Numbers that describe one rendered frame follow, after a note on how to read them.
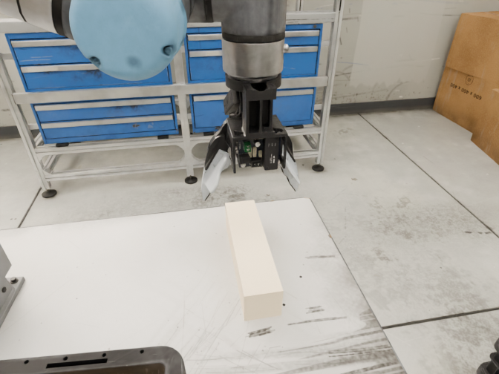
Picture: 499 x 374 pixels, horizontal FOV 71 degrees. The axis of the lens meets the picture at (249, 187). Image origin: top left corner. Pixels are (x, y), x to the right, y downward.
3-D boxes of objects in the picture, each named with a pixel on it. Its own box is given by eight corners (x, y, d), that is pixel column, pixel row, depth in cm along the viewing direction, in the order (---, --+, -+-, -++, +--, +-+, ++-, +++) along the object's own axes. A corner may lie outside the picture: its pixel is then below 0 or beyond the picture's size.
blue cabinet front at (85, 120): (44, 143, 191) (4, 33, 160) (178, 133, 202) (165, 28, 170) (43, 145, 189) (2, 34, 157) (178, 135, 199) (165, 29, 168)
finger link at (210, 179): (188, 210, 50) (224, 162, 47) (187, 187, 55) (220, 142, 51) (207, 218, 51) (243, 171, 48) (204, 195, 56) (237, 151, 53)
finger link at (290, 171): (303, 208, 54) (270, 169, 49) (292, 186, 58) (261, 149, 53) (320, 196, 53) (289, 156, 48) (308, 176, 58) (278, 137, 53)
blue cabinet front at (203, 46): (192, 132, 203) (182, 27, 171) (311, 123, 213) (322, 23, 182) (193, 134, 200) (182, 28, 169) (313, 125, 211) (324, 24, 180)
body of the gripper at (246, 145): (231, 178, 46) (228, 88, 39) (223, 148, 53) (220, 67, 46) (287, 172, 47) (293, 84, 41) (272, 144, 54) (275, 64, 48)
